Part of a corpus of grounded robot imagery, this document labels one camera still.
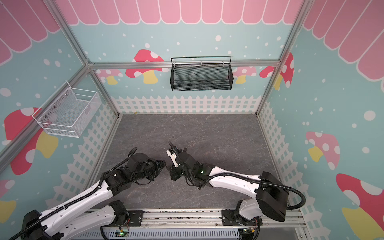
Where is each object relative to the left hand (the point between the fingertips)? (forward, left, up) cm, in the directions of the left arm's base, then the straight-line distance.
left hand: (166, 164), depth 77 cm
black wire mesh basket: (+54, -18, +20) cm, 60 cm away
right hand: (-2, -1, +1) cm, 2 cm away
